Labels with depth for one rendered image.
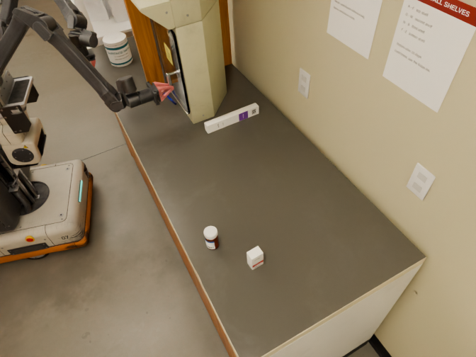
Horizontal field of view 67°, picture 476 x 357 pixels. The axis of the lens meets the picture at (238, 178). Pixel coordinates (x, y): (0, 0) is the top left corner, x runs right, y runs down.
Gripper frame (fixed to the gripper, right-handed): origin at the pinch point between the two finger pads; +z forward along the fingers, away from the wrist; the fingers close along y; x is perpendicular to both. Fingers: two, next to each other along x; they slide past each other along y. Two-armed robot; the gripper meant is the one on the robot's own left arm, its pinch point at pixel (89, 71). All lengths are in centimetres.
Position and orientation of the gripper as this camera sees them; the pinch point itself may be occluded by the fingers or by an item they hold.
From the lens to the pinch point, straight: 199.8
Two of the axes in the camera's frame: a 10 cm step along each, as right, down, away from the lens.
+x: -4.7, -6.6, 5.9
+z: 0.4, 6.5, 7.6
